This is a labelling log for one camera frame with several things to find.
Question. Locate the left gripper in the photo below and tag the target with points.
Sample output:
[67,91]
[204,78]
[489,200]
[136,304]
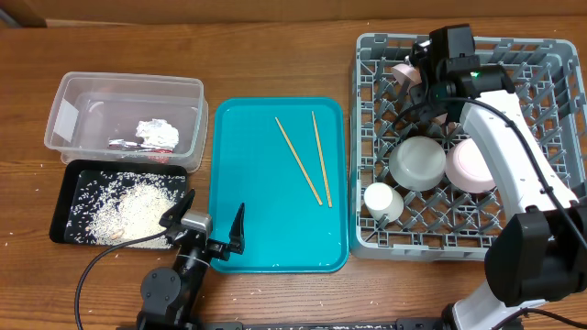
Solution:
[221,249]

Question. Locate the grey bowl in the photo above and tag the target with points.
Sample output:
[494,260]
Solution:
[418,164]

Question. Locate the teal plastic tray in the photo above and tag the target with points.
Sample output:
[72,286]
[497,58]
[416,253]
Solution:
[286,231]

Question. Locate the clear plastic bin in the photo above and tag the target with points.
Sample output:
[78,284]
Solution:
[90,108]

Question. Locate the white cup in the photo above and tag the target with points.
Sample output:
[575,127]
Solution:
[381,199]

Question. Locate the black rail bottom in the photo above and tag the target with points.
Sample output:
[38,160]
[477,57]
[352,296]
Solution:
[425,323]

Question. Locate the rice pile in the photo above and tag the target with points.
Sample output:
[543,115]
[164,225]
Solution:
[112,207]

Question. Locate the foil ball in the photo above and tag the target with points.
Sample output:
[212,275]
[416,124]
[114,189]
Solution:
[158,133]

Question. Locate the grey dish rack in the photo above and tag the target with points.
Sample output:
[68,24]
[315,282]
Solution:
[446,223]

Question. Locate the red wrapper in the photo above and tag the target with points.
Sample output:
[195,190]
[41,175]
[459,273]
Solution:
[155,153]

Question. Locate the large white plate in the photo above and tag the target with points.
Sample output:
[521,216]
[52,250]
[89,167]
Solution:
[408,77]

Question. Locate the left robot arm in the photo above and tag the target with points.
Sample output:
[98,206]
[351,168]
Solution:
[170,293]

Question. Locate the black rectangular tray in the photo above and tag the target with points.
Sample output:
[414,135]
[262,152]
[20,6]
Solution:
[69,183]

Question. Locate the small white plate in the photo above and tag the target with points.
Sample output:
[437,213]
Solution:
[466,168]

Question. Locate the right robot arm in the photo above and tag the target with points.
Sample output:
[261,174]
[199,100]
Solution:
[540,255]

